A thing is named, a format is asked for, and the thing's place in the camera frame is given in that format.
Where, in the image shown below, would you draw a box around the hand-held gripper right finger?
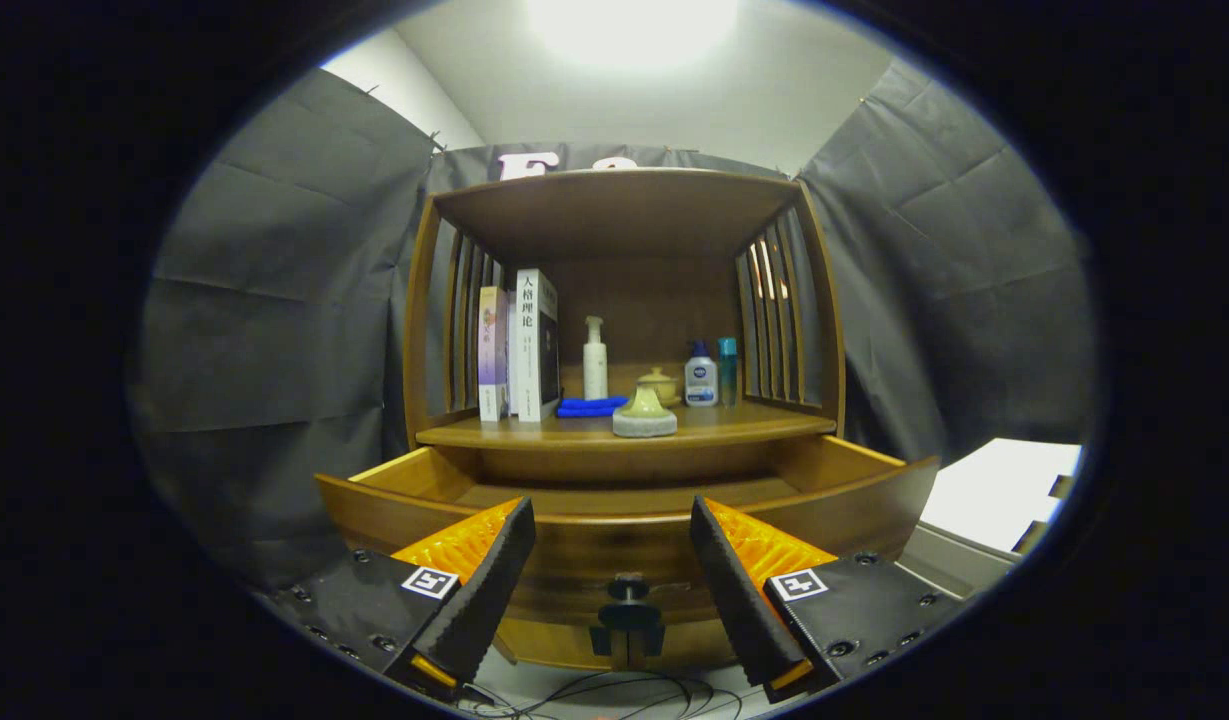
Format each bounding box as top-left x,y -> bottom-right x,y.
688,496 -> 985,704

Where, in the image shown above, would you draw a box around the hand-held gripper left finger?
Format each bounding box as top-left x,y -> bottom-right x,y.
264,497 -> 538,701

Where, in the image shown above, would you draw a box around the wooden drawer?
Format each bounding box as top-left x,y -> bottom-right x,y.
314,433 -> 941,626

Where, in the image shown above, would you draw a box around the pale green ornament grey base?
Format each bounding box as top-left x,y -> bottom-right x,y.
612,384 -> 679,439

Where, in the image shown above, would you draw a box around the wooden cabinet door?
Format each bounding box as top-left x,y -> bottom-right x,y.
494,615 -> 627,669
626,620 -> 750,673

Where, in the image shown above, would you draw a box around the wooden countertop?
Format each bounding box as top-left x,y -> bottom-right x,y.
415,400 -> 838,451

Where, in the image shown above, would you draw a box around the wooden cabinet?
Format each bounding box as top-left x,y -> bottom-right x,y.
314,167 -> 941,673

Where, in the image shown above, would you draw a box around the blue folded cloth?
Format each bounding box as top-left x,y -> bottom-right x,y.
556,395 -> 630,419

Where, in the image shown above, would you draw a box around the white bottle blue cap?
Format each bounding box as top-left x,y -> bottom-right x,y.
684,341 -> 719,407

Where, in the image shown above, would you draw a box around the yellow lidded teacup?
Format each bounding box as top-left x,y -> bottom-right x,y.
636,366 -> 683,408

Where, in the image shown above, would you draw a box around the purple book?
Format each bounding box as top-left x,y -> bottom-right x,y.
477,286 -> 510,422

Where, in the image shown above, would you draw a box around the white pump bottle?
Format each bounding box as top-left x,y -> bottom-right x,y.
583,316 -> 609,401

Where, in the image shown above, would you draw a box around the thick white book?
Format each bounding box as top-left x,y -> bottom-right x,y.
507,268 -> 562,423

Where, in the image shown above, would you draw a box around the black backdrop cloth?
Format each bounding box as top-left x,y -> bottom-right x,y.
129,60 -> 1100,591

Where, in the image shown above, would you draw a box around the black floor cables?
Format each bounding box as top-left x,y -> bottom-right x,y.
459,670 -> 745,720

